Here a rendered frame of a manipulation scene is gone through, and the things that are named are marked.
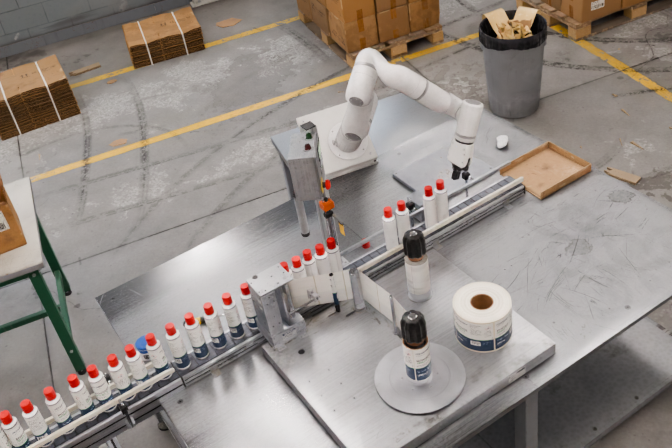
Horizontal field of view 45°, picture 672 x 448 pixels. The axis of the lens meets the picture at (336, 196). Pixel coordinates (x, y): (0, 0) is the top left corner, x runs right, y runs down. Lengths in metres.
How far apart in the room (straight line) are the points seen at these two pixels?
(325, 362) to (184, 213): 2.57
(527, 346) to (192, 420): 1.18
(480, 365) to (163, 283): 1.39
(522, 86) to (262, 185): 1.83
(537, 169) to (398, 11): 2.99
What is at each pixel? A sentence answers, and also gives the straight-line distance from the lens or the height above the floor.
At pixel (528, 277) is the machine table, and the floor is 0.83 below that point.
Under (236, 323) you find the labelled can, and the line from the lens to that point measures 3.03.
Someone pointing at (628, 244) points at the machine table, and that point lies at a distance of 3.41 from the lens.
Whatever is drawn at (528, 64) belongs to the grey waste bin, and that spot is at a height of 0.41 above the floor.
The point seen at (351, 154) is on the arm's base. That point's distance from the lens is 3.85.
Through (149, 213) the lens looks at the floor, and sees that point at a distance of 5.41.
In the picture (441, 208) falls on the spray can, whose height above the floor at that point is 0.96.
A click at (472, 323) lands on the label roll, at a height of 1.02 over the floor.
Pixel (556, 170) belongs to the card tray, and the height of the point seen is 0.83.
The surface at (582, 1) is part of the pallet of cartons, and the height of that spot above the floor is 0.32.
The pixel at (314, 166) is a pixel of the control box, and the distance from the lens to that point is 2.87.
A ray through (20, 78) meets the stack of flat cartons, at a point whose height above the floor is 0.31.
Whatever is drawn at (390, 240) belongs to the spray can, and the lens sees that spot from 3.26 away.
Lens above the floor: 3.04
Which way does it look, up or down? 36 degrees down
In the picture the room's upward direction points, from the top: 10 degrees counter-clockwise
